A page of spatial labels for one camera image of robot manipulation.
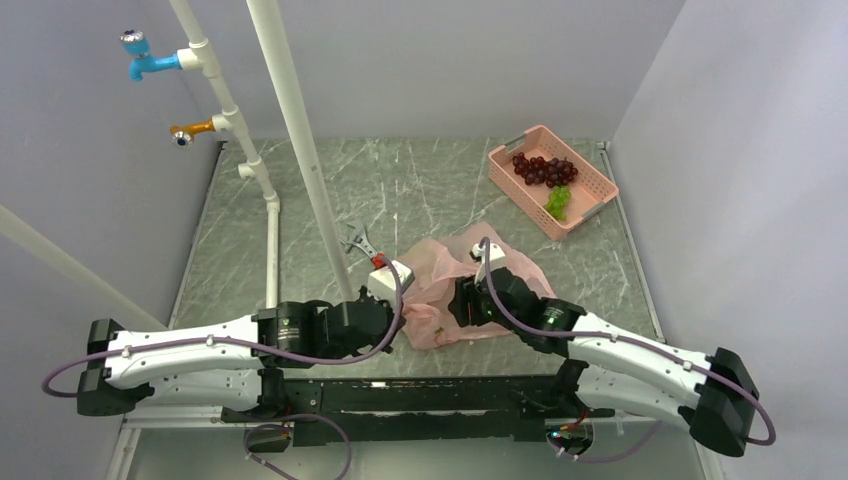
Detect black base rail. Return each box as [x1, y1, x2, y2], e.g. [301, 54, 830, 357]
[220, 375, 612, 446]

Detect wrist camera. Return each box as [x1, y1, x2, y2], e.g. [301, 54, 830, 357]
[469, 242, 506, 283]
[366, 260, 415, 308]

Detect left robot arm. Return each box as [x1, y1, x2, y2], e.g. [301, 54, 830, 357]
[75, 288, 406, 420]

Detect green fake grapes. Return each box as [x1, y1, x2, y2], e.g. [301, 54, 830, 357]
[544, 185, 571, 221]

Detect pink plastic basket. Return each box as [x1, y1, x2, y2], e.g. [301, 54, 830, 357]
[488, 125, 619, 240]

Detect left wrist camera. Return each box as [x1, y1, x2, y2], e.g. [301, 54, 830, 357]
[366, 260, 415, 308]

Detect pink plastic bag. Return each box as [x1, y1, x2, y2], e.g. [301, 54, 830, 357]
[399, 222, 555, 350]

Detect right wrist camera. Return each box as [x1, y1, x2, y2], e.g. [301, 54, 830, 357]
[469, 242, 506, 283]

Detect orange faucet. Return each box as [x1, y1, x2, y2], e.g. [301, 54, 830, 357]
[170, 119, 216, 148]

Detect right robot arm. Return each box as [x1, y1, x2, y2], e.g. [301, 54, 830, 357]
[448, 267, 762, 457]

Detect blue faucet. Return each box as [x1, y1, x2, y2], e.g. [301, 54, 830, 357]
[120, 29, 182, 82]

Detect purple fake grapes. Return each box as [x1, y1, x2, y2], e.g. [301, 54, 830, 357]
[511, 152, 579, 189]

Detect white pvc pipe frame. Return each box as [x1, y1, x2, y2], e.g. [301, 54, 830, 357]
[0, 0, 356, 333]

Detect red handled adjustable wrench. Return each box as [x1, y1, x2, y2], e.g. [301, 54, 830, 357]
[339, 220, 387, 270]

